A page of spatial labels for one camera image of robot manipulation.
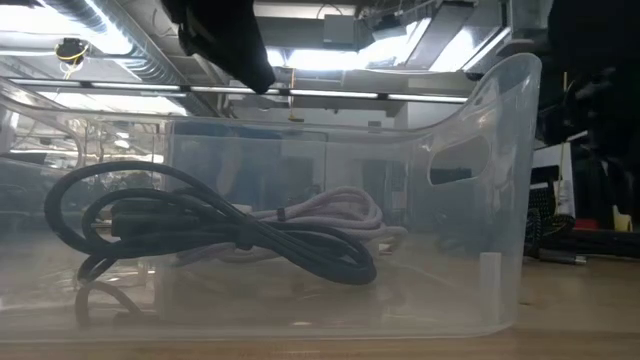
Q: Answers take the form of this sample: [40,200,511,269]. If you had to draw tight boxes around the black braided USB-C cable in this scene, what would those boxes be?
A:
[523,187,589,265]

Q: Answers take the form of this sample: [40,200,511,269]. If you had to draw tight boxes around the grey ceiling box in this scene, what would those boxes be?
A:
[322,13,357,47]

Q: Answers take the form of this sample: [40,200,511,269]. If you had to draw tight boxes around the long ceiling light bar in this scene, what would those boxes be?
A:
[9,77,469,105]

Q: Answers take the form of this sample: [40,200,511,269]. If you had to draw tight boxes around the clear plastic container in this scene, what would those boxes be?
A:
[0,52,544,346]

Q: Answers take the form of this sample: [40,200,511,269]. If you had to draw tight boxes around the white rectangular object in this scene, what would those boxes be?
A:
[532,142,577,221]

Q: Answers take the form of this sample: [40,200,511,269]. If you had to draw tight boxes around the silver ceiling air duct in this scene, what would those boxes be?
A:
[44,0,221,117]

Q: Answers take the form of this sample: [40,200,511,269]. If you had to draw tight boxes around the yellow hanging cable coil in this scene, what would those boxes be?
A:
[53,37,91,67]

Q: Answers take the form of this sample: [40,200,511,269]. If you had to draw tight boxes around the white braided USB-C cable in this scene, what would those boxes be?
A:
[174,185,409,266]

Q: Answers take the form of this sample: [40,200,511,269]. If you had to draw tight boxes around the black aluminium table frame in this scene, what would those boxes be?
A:
[524,230,640,260]

